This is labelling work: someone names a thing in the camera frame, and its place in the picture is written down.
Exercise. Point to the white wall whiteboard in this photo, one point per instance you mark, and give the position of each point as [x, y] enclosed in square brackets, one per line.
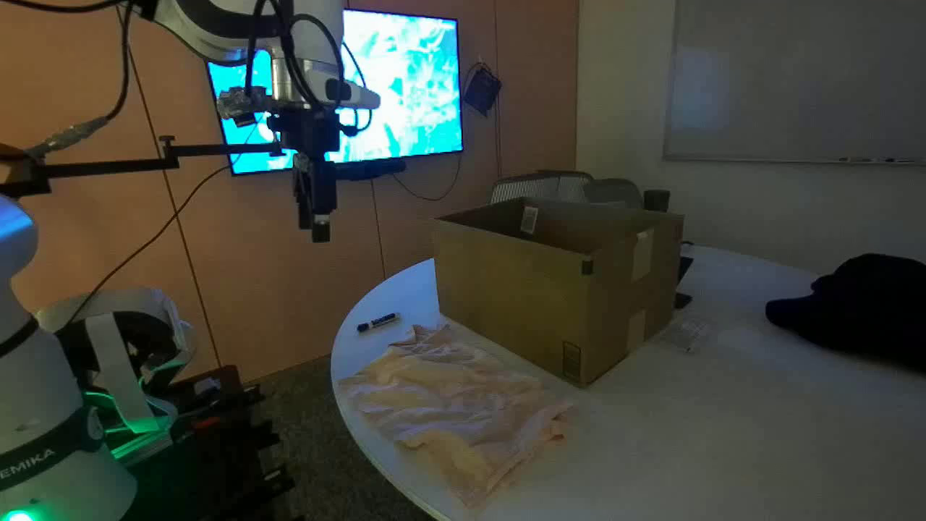
[795, 81]

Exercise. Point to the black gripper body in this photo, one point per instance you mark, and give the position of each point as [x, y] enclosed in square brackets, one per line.
[309, 133]

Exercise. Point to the small black wall device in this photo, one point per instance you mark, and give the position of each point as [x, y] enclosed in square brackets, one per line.
[480, 86]

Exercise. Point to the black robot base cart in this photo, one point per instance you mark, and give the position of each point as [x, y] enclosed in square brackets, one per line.
[214, 468]

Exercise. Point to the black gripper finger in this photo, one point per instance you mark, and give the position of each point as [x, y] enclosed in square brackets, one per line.
[318, 228]

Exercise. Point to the black dry erase marker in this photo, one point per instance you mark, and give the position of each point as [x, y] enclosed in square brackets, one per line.
[376, 321]

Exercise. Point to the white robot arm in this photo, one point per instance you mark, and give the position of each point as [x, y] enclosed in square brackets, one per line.
[52, 458]

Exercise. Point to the wall mounted tv screen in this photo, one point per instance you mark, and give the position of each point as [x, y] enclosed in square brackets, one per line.
[410, 60]

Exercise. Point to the brown cardboard box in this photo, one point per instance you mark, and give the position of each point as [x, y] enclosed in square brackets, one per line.
[562, 285]

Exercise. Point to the cream yellow cloth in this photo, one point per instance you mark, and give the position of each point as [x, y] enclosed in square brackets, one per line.
[467, 413]

